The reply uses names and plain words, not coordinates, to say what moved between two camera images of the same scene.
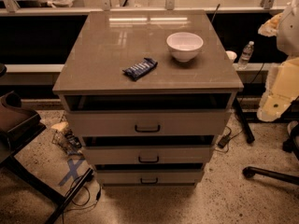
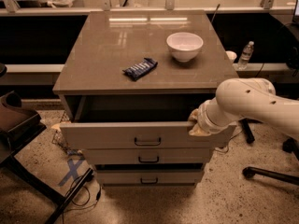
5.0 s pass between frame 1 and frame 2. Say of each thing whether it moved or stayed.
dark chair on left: stayed
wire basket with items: stayed
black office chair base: stayed
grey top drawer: moved
